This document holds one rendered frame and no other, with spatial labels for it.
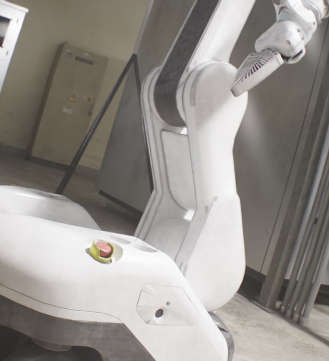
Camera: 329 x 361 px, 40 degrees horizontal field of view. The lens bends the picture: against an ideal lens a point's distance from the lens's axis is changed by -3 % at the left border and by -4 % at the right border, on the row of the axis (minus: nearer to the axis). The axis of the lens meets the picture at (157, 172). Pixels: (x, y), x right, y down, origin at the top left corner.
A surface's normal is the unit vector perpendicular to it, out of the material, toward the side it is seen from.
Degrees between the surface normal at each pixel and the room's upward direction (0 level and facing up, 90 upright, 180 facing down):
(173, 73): 78
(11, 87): 90
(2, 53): 90
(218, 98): 90
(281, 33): 61
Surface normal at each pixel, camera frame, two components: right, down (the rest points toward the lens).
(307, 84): -0.85, -0.24
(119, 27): 0.44, 0.15
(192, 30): -0.72, -0.41
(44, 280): -0.04, -0.21
